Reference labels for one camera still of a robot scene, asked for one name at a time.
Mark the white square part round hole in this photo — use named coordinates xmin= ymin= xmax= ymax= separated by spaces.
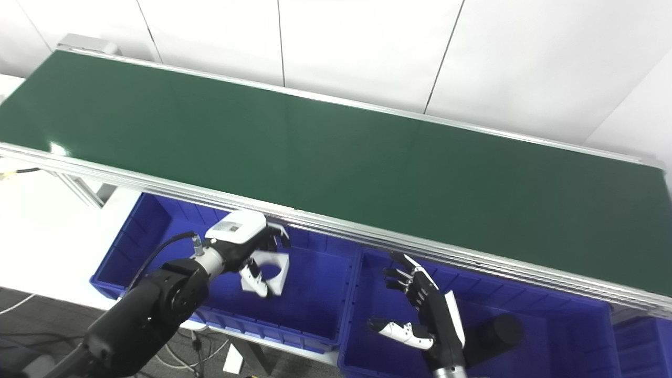
xmin=240 ymin=251 xmax=290 ymax=295

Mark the black cylinder block part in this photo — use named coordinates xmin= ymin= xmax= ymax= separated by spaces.
xmin=462 ymin=313 xmax=524 ymax=368

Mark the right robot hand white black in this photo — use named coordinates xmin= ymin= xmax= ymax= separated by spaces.
xmin=367 ymin=251 xmax=467 ymax=368

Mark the green conveyor belt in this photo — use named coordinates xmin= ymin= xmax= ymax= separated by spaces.
xmin=0 ymin=47 xmax=672 ymax=321
xmin=0 ymin=51 xmax=672 ymax=297

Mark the white floor cable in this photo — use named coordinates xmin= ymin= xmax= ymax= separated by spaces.
xmin=0 ymin=293 xmax=37 ymax=316

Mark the yellow black floor cable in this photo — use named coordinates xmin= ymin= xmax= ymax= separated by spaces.
xmin=0 ymin=168 xmax=41 ymax=182

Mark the aluminium conveyor leg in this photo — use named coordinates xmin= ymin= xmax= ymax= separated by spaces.
xmin=52 ymin=171 xmax=119 ymax=209

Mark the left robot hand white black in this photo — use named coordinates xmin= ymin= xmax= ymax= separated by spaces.
xmin=202 ymin=210 xmax=291 ymax=299

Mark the blue plastic bin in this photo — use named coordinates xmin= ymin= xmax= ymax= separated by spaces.
xmin=338 ymin=247 xmax=623 ymax=378
xmin=89 ymin=193 xmax=363 ymax=353
xmin=612 ymin=315 xmax=672 ymax=378

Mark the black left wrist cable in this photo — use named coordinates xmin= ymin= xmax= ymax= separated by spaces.
xmin=126 ymin=231 xmax=204 ymax=292

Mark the grey conveyor end housing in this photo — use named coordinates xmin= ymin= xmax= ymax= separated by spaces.
xmin=57 ymin=34 xmax=121 ymax=56

